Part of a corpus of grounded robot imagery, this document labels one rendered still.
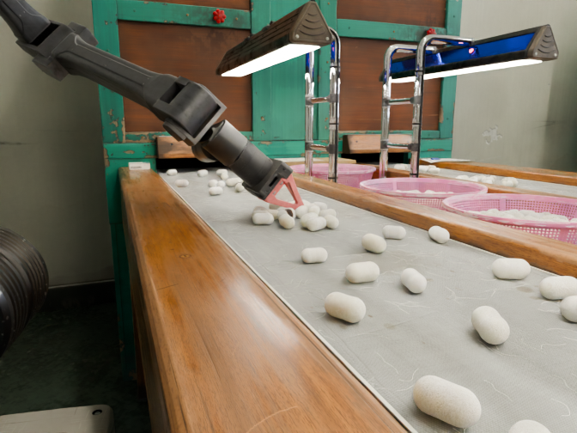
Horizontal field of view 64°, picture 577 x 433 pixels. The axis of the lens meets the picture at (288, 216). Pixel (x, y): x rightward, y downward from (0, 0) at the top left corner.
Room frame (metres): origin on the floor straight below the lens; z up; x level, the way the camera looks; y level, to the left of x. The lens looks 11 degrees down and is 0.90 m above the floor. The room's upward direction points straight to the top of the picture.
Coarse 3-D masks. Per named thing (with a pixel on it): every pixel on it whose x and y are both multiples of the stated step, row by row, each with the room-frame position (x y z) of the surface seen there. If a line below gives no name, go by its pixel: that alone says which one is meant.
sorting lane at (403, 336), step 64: (192, 192) 1.07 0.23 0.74; (256, 256) 0.54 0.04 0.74; (384, 256) 0.54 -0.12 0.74; (448, 256) 0.54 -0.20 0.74; (320, 320) 0.35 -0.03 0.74; (384, 320) 0.35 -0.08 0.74; (448, 320) 0.35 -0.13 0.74; (512, 320) 0.35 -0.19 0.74; (384, 384) 0.26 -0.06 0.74; (512, 384) 0.26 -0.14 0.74; (576, 384) 0.26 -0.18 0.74
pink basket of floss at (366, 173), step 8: (296, 168) 1.47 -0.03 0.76; (304, 168) 1.50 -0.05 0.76; (320, 168) 1.52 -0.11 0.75; (328, 168) 1.53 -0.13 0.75; (344, 168) 1.51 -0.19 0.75; (352, 168) 1.50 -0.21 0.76; (360, 168) 1.48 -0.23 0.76; (368, 168) 1.44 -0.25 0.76; (320, 176) 1.28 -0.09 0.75; (344, 176) 1.28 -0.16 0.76; (352, 176) 1.29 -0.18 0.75; (360, 176) 1.30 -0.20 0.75; (368, 176) 1.33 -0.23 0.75; (344, 184) 1.29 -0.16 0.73; (352, 184) 1.30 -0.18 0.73
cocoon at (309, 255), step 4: (308, 248) 0.51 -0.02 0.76; (312, 248) 0.51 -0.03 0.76; (316, 248) 0.51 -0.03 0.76; (320, 248) 0.52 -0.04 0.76; (304, 252) 0.51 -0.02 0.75; (308, 252) 0.51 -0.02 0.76; (312, 252) 0.51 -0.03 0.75; (316, 252) 0.51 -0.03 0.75; (320, 252) 0.51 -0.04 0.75; (324, 252) 0.51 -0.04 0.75; (304, 256) 0.51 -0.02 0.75; (308, 256) 0.51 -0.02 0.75; (312, 256) 0.51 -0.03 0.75; (316, 256) 0.51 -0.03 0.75; (320, 256) 0.51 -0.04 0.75; (324, 256) 0.51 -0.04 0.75; (304, 260) 0.51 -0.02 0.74; (308, 260) 0.51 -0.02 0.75; (312, 260) 0.51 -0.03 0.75; (316, 260) 0.51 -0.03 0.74; (320, 260) 0.51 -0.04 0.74; (324, 260) 0.51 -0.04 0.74
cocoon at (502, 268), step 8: (496, 264) 0.46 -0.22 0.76; (504, 264) 0.45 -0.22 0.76; (512, 264) 0.45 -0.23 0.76; (520, 264) 0.45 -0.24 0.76; (528, 264) 0.46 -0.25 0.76; (496, 272) 0.46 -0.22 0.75; (504, 272) 0.45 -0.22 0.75; (512, 272) 0.45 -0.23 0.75; (520, 272) 0.45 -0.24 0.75; (528, 272) 0.45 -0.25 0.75
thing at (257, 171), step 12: (252, 144) 0.76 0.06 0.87; (240, 156) 0.73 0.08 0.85; (252, 156) 0.74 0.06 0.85; (264, 156) 0.76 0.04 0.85; (240, 168) 0.74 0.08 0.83; (252, 168) 0.74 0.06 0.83; (264, 168) 0.75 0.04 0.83; (276, 168) 0.73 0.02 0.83; (252, 180) 0.75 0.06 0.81; (264, 180) 0.73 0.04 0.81; (264, 192) 0.72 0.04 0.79
